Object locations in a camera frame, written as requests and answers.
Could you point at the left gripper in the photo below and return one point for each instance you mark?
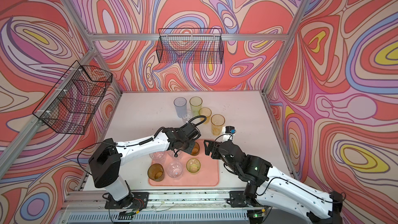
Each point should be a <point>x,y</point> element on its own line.
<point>189,150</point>

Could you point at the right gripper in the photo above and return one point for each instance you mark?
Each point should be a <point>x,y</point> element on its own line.
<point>209,150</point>

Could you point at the clear faceted cup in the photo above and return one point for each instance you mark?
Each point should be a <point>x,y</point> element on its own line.
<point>174,169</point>
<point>175,154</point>

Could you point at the brown dimpled cup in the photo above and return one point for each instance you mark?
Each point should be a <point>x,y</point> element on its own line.
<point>196,149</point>
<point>156,172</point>

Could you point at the short bright green cup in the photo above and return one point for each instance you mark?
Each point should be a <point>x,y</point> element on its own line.
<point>193,165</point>

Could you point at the short yellow cup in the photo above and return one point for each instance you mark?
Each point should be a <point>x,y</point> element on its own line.
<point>205,111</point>

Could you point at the brown dimpled cup front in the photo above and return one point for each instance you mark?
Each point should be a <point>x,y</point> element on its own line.
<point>156,172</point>

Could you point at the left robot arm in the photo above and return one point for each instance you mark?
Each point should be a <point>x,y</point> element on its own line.
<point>105,162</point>

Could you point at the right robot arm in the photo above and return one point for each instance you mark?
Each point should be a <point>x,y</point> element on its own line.
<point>268,186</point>

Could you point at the pink plastic tray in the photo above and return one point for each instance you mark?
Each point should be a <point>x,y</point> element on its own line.
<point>206,176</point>

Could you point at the tall amber yellow cup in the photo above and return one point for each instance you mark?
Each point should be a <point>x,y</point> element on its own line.
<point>217,123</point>

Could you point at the tall pale blue cup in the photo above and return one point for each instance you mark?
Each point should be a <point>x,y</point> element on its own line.
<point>180,104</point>

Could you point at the tall light green cup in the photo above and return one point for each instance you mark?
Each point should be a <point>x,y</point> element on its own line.
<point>196,105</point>

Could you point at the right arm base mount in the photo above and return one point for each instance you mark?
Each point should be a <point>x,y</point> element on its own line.
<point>239,198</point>

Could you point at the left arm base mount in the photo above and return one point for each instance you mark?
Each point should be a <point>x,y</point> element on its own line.
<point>135,201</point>

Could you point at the black wire basket back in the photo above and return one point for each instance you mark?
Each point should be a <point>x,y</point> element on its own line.
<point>190,46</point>

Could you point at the black wire basket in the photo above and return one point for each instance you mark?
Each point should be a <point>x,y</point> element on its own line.
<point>190,46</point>
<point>76,100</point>

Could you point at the black wire basket left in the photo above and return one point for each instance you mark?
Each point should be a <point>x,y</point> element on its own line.
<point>76,100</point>

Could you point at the aluminium front rail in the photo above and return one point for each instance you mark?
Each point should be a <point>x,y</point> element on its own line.
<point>159,201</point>

